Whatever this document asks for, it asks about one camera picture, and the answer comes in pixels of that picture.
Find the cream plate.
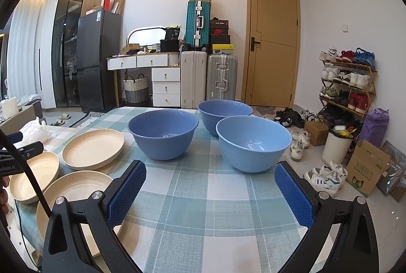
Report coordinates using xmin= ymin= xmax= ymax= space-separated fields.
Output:
xmin=36 ymin=170 xmax=113 ymax=257
xmin=9 ymin=151 xmax=60 ymax=204
xmin=61 ymin=129 xmax=125 ymax=170

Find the cream plate back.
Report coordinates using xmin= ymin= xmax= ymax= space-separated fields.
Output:
xmin=61 ymin=129 xmax=125 ymax=170

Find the cream plate front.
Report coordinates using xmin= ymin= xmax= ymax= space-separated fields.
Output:
xmin=36 ymin=170 xmax=113 ymax=257

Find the blue bowl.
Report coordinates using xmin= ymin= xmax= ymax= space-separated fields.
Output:
xmin=197 ymin=99 xmax=253 ymax=136
xmin=128 ymin=109 xmax=199 ymax=161
xmin=216 ymin=116 xmax=292 ymax=173

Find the blue bowl back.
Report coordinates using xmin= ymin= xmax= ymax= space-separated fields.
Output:
xmin=197 ymin=99 xmax=253 ymax=136

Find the person's left hand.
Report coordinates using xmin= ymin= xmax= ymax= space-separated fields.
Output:
xmin=0 ymin=177 xmax=10 ymax=215

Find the white bubble wrap bag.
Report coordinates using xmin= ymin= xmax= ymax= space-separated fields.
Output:
xmin=14 ymin=117 xmax=56 ymax=148

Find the beige plaid tablecloth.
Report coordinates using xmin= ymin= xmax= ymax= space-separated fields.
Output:
xmin=44 ymin=125 xmax=79 ymax=154

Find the beige slippers pair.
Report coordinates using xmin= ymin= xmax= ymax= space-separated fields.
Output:
xmin=52 ymin=113 xmax=71 ymax=127

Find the white curtain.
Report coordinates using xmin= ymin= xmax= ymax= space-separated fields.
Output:
xmin=6 ymin=0 xmax=47 ymax=98

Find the patterned floor rug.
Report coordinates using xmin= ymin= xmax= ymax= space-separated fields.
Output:
xmin=70 ymin=112 xmax=105 ymax=129

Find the white green sneakers pair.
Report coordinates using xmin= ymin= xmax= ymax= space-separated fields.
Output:
xmin=303 ymin=160 xmax=348 ymax=197

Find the cardboard box with cat logo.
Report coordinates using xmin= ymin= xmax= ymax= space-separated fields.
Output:
xmin=346 ymin=140 xmax=390 ymax=197

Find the white trash bin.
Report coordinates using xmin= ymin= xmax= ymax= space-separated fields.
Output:
xmin=321 ymin=131 xmax=352 ymax=164

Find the woven laundry basket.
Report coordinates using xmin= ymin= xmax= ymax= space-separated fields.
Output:
xmin=124 ymin=74 xmax=149 ymax=106

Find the purple bag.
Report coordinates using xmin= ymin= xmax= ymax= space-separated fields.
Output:
xmin=358 ymin=108 xmax=390 ymax=148

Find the small brown cardboard box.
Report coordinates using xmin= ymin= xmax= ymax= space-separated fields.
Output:
xmin=305 ymin=121 xmax=329 ymax=147

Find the black refrigerator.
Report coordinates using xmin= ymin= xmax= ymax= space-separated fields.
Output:
xmin=76 ymin=9 xmax=121 ymax=112

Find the teal plaid tablecloth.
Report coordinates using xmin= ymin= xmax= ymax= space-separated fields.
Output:
xmin=19 ymin=106 xmax=342 ymax=273

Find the white desk with drawers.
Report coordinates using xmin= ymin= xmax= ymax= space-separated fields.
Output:
xmin=107 ymin=53 xmax=181 ymax=107

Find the oval vanity mirror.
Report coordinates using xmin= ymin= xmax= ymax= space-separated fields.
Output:
xmin=126 ymin=26 xmax=166 ymax=46

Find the dark glass cabinet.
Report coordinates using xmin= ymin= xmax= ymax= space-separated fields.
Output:
xmin=51 ymin=0 xmax=101 ymax=108

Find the wooden shoe rack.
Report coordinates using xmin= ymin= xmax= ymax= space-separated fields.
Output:
xmin=319 ymin=60 xmax=378 ymax=119

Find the white suitcase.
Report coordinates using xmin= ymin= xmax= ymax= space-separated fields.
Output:
xmin=180 ymin=51 xmax=208 ymax=109

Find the tan wooden door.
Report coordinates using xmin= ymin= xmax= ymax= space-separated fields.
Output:
xmin=242 ymin=0 xmax=301 ymax=107

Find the teal suitcase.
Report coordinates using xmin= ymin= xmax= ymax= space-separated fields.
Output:
xmin=184 ymin=1 xmax=211 ymax=48

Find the silver suitcase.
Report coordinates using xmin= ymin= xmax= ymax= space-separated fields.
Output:
xmin=206 ymin=54 xmax=238 ymax=100

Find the stack of shoe boxes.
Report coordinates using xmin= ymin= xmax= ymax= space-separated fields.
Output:
xmin=210 ymin=17 xmax=234 ymax=55

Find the black cable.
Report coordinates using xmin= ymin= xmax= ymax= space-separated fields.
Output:
xmin=0 ymin=129 xmax=53 ymax=218

